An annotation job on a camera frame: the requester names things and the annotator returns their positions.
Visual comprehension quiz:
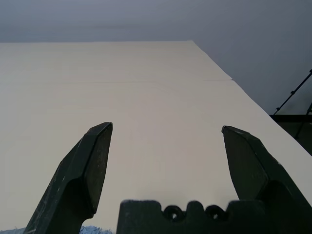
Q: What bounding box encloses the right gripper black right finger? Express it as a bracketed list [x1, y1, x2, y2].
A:
[221, 125, 312, 234]

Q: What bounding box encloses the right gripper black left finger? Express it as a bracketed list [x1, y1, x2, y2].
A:
[23, 121, 114, 234]

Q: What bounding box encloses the blue grey cleaning rag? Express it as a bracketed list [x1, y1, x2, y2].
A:
[0, 225, 115, 234]

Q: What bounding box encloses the black tripod stand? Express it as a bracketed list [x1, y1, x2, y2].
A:
[273, 69, 312, 115]

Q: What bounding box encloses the black foam floor mat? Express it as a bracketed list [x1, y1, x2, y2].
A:
[269, 114, 312, 156]

